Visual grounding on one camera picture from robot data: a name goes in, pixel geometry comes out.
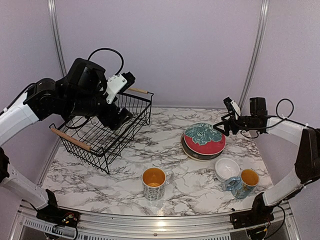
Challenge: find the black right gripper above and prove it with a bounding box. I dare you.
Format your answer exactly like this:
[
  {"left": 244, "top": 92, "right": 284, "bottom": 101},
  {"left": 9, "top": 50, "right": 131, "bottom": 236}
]
[{"left": 213, "top": 111, "right": 255, "bottom": 137}]

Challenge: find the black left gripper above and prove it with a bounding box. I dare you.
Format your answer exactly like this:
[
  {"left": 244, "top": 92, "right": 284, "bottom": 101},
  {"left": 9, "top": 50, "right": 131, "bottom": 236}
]
[{"left": 65, "top": 83, "right": 135, "bottom": 130}]

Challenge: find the red teal floral plate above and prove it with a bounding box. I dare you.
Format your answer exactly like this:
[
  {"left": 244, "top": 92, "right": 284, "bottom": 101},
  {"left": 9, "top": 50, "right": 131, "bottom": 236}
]
[{"left": 183, "top": 122, "right": 226, "bottom": 156}]

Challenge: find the black wire dish rack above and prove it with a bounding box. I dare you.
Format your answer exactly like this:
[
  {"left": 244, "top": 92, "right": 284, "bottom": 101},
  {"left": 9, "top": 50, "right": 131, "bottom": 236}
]
[{"left": 49, "top": 88, "right": 154, "bottom": 174}]

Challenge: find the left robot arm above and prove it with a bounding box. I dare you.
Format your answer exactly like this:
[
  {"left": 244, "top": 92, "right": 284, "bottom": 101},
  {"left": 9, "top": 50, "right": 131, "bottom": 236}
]
[{"left": 0, "top": 58, "right": 135, "bottom": 146}]

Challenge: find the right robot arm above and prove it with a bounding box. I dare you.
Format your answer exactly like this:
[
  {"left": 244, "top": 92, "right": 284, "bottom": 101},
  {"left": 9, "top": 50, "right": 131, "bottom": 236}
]
[{"left": 213, "top": 97, "right": 320, "bottom": 224}]

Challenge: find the grey reindeer plate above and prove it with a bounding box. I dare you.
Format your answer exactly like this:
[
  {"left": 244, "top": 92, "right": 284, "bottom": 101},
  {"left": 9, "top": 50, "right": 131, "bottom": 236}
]
[{"left": 180, "top": 135, "right": 223, "bottom": 161}]

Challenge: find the white bowl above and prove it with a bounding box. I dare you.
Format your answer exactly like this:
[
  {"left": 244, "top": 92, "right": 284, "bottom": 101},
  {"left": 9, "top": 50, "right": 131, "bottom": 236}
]
[{"left": 215, "top": 157, "right": 240, "bottom": 182}]

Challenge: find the blue mug yellow inside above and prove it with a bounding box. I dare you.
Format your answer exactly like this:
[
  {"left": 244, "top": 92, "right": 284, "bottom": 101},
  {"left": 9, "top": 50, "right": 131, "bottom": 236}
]
[{"left": 224, "top": 169, "right": 260, "bottom": 199}]

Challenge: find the patterned mug yellow inside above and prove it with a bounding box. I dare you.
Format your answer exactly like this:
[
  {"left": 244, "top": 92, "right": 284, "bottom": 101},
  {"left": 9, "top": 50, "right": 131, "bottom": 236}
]
[{"left": 141, "top": 167, "right": 175, "bottom": 201}]

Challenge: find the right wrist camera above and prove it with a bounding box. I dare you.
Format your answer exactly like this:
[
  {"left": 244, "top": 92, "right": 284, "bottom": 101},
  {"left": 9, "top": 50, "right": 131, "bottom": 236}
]
[{"left": 223, "top": 96, "right": 242, "bottom": 117}]

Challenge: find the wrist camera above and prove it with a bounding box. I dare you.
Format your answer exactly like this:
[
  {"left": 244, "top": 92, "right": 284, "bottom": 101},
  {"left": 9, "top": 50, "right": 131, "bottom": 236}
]
[
  {"left": 223, "top": 96, "right": 242, "bottom": 117},
  {"left": 104, "top": 72, "right": 136, "bottom": 104}
]

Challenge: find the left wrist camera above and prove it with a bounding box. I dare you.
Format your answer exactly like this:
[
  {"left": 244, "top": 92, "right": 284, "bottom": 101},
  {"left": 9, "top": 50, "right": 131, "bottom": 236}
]
[{"left": 104, "top": 72, "right": 136, "bottom": 104}]

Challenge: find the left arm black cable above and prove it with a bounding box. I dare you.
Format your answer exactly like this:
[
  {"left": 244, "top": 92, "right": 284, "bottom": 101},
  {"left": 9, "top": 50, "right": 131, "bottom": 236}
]
[{"left": 87, "top": 47, "right": 125, "bottom": 76}]

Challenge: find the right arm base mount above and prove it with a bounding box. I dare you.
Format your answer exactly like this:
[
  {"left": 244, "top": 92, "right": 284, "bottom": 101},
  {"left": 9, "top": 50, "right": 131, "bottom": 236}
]
[{"left": 230, "top": 210, "right": 275, "bottom": 229}]

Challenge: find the right aluminium frame post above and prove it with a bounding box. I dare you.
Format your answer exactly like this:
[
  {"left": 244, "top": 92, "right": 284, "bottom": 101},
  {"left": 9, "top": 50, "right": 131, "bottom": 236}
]
[{"left": 238, "top": 0, "right": 270, "bottom": 110}]

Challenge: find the aluminium frame post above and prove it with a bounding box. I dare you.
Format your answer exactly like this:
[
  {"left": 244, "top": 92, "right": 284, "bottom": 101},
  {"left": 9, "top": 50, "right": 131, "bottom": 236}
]
[
  {"left": 47, "top": 0, "right": 67, "bottom": 76},
  {"left": 238, "top": 0, "right": 270, "bottom": 110}
]

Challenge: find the front aluminium rail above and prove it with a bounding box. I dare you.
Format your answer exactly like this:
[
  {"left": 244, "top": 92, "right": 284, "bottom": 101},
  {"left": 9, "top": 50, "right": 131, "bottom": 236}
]
[{"left": 8, "top": 201, "right": 301, "bottom": 240}]

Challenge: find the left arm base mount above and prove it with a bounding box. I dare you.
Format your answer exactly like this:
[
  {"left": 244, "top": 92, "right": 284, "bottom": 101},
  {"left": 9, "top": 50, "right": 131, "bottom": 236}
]
[{"left": 36, "top": 208, "right": 80, "bottom": 228}]

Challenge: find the left aluminium frame post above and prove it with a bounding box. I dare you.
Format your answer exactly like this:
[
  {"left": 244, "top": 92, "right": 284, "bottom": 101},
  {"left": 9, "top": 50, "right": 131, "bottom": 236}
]
[{"left": 47, "top": 0, "right": 67, "bottom": 76}]

